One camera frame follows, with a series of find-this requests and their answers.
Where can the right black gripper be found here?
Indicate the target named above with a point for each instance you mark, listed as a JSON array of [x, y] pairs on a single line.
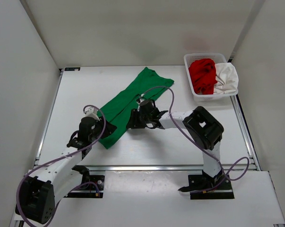
[[134, 122]]

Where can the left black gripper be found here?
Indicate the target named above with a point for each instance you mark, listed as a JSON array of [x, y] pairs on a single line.
[[109, 129]]

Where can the green t shirt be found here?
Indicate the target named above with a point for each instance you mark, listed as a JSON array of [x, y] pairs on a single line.
[[117, 110]]

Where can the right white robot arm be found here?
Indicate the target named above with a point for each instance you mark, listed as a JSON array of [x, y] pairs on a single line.
[[205, 132]]

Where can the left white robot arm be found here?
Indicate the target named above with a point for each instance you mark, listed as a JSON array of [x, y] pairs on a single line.
[[41, 190]]

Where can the dark table label sticker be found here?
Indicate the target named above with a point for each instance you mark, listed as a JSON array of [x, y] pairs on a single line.
[[72, 69]]

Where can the red t shirt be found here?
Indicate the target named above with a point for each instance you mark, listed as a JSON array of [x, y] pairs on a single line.
[[203, 76]]

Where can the white t shirt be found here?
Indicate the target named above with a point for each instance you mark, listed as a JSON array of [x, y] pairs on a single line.
[[227, 79]]

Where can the white plastic basket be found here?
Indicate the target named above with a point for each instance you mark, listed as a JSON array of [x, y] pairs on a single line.
[[217, 58]]

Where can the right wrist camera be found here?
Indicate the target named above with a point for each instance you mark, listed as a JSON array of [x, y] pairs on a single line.
[[140, 98]]

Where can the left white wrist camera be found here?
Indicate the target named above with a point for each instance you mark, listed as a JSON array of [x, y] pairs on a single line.
[[91, 112]]

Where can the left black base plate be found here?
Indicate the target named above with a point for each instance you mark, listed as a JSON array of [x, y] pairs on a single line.
[[93, 190]]

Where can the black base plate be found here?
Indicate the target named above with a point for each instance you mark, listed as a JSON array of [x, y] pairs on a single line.
[[93, 190], [201, 189]]

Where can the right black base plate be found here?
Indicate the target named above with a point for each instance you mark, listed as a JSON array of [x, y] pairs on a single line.
[[201, 189]]

